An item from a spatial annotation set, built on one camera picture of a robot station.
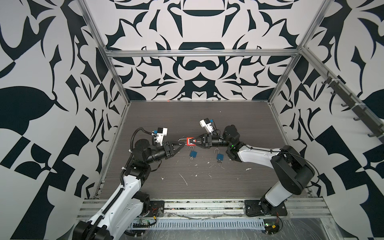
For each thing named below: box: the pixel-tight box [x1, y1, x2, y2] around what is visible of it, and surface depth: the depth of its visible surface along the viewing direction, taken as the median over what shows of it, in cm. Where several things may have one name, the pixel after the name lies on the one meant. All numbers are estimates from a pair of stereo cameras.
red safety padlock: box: [178, 137, 196, 146], surface depth 73 cm
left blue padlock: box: [188, 146, 198, 158], surface depth 96 cm
